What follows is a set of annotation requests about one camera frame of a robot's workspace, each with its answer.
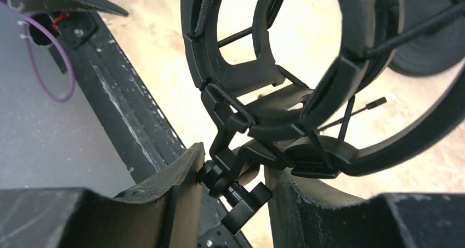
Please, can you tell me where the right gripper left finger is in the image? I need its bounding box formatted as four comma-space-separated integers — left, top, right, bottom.
1, 143, 205, 247

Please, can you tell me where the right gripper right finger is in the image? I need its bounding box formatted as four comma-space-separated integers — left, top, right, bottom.
264, 168, 464, 247

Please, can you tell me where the black tripod shock mount stand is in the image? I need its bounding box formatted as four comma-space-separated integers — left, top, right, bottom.
180, 0, 464, 234

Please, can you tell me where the black shock mount round stand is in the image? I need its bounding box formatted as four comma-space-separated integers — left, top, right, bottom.
388, 0, 464, 77

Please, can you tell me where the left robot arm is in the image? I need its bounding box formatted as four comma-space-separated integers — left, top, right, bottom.
1, 0, 128, 16

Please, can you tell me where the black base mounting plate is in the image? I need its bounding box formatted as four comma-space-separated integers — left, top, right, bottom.
52, 13, 250, 247

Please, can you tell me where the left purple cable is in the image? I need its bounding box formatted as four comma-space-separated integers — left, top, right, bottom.
0, 1, 76, 103

